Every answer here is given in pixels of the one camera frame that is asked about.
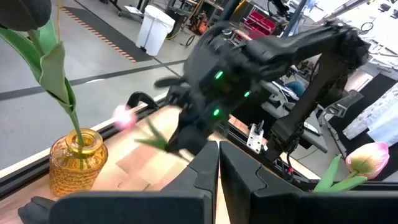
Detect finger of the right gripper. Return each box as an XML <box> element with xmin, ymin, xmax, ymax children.
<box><xmin>188</xmin><ymin>123</ymin><xmax>208</xmax><ymax>155</ymax></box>
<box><xmin>167</xmin><ymin>121</ymin><xmax>189</xmax><ymax>154</ymax></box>

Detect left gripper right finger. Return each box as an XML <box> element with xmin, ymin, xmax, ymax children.
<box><xmin>220</xmin><ymin>141</ymin><xmax>398</xmax><ymax>224</ymax></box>

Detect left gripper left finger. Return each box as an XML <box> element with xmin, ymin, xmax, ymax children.
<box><xmin>49</xmin><ymin>140</ymin><xmax>220</xmax><ymax>224</ymax></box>

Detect pink artificial tulip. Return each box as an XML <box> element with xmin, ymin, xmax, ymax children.
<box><xmin>111</xmin><ymin>104</ymin><xmax>190</xmax><ymax>162</ymax></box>
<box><xmin>312</xmin><ymin>141</ymin><xmax>391</xmax><ymax>193</ymax></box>

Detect black artificial tulip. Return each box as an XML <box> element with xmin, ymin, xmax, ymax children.
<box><xmin>0</xmin><ymin>0</ymin><xmax>85</xmax><ymax>147</ymax></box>

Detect amber glass vase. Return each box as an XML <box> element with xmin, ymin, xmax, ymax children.
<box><xmin>49</xmin><ymin>128</ymin><xmax>109</xmax><ymax>198</ymax></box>

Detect red storage bins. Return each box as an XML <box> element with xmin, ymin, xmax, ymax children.
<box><xmin>244</xmin><ymin>11</ymin><xmax>277</xmax><ymax>40</ymax></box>

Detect teal round object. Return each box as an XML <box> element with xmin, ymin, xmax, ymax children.
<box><xmin>284</xmin><ymin>80</ymin><xmax>307</xmax><ymax>97</ymax></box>

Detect white trash bin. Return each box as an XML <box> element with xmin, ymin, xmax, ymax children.
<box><xmin>136</xmin><ymin>4</ymin><xmax>176</xmax><ymax>57</ymax></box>

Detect hazard striped floor mat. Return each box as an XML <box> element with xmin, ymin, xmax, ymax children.
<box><xmin>60</xmin><ymin>5</ymin><xmax>153</xmax><ymax>63</ymax></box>

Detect white printed sheet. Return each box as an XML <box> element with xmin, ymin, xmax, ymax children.
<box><xmin>341</xmin><ymin>82</ymin><xmax>398</xmax><ymax>147</ymax></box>

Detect white metal bracket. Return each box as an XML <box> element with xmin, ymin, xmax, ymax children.
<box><xmin>246</xmin><ymin>123</ymin><xmax>265</xmax><ymax>155</ymax></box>

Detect black frame clamp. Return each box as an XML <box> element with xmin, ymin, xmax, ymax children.
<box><xmin>126</xmin><ymin>91</ymin><xmax>159</xmax><ymax>111</ymax></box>

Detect black aluminium table frame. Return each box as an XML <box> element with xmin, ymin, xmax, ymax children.
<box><xmin>0</xmin><ymin>91</ymin><xmax>398</xmax><ymax>200</ymax></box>

